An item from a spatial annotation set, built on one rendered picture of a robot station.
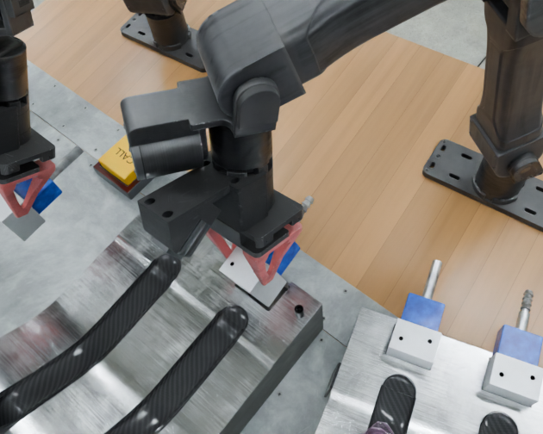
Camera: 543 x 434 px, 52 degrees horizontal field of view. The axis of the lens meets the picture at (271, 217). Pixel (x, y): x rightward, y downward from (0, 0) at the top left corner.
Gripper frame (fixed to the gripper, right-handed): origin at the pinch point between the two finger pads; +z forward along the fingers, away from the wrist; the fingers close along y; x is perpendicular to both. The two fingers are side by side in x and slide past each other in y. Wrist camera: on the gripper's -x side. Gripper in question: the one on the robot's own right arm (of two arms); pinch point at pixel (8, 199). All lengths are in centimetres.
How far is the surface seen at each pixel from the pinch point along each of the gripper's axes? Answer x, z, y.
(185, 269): 9.7, 1.9, 20.6
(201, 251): 14.0, 2.7, 19.2
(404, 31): 171, 16, -24
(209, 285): 9.8, 1.9, 24.3
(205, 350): 5.0, 5.5, 29.0
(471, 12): 190, 6, -9
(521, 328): 27, -4, 55
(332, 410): 9.5, 5.3, 43.7
